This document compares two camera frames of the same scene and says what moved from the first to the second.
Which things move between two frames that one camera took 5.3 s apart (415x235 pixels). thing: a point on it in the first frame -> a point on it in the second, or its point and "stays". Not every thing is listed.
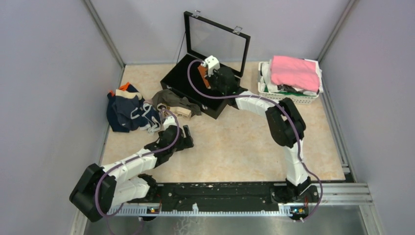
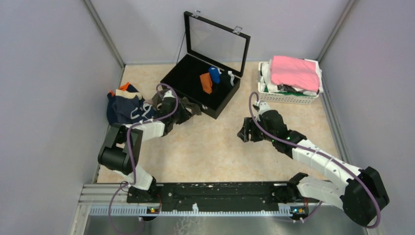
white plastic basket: (295, 99) stays
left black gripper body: (183, 143) -> (180, 115)
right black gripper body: (215, 83) -> (255, 136)
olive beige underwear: (179, 106) stays
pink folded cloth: (297, 73) stays
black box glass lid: (208, 74) stays
